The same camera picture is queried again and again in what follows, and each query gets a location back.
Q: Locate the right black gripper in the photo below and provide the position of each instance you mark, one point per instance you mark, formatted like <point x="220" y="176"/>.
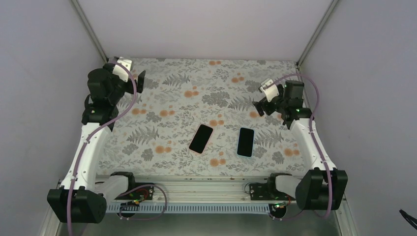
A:
<point x="258" y="105"/>

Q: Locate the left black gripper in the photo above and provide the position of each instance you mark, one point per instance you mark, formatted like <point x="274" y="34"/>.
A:
<point x="140" y="83"/>

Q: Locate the black phone from blue case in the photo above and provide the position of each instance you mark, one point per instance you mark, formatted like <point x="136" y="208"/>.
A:
<point x="245" y="142"/>

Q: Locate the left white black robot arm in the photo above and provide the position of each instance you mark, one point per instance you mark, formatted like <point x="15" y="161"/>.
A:
<point x="79" y="199"/>

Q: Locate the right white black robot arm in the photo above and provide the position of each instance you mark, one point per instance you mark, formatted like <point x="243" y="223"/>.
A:
<point x="323" y="185"/>

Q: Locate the floral patterned table mat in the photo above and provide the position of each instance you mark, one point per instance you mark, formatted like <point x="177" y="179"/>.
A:
<point x="181" y="94"/>

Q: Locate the black object at corner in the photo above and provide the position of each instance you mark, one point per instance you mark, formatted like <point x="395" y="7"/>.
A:
<point x="410" y="219"/>

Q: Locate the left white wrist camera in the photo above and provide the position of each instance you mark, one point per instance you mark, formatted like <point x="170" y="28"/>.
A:
<point x="120" y="70"/>

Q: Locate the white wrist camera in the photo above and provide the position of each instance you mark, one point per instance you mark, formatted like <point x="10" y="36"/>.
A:
<point x="269" y="88"/>
<point x="120" y="70"/>

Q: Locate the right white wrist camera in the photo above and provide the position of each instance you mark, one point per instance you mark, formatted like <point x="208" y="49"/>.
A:
<point x="269" y="88"/>

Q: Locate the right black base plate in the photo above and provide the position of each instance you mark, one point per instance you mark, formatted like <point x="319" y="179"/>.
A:
<point x="264" y="192"/>

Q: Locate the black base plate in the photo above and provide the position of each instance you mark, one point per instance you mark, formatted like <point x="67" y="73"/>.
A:
<point x="138" y="192"/>
<point x="264" y="192"/>

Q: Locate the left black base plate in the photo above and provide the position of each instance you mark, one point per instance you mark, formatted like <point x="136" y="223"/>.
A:
<point x="138" y="192"/>

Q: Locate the aluminium mounting rail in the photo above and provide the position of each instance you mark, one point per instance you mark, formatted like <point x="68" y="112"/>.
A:
<point x="202" y="191"/>

